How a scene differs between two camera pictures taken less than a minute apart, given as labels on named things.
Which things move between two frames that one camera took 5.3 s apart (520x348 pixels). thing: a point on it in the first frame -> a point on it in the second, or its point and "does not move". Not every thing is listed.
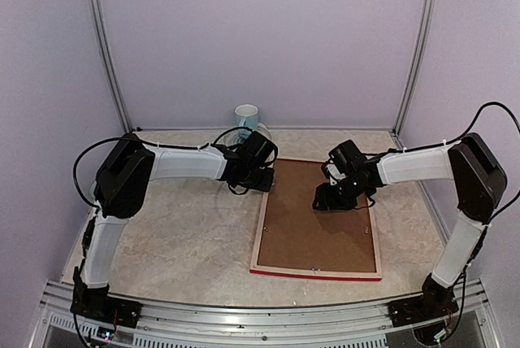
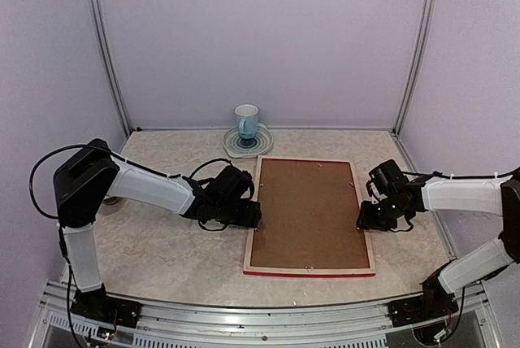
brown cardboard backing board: [296, 235] does not move
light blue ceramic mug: [247, 116] does not move
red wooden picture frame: [315, 272] -> [259, 168]
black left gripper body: [254, 181] -> [229, 215]
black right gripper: [327, 199] -> [367, 222]
